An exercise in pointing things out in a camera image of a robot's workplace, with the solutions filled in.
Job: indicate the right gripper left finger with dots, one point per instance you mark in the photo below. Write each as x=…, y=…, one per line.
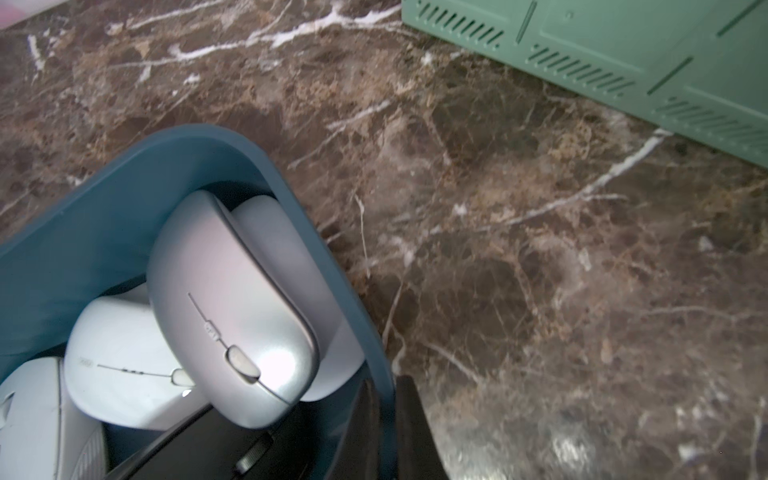
x=358, y=453

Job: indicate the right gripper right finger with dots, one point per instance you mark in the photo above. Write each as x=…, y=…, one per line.
x=417, y=454

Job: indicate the white slim computer mouse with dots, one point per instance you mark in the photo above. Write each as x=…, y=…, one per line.
x=282, y=251

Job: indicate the black computer mouse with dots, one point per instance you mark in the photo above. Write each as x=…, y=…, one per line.
x=206, y=445

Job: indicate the silver computer mouse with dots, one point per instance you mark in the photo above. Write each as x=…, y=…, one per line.
x=235, y=333

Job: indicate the white rounded computer mouse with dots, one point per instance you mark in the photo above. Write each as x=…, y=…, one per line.
x=44, y=435

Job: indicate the teal storage box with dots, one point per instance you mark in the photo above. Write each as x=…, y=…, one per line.
x=100, y=235

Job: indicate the green file organizer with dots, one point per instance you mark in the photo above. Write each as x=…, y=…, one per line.
x=696, y=68

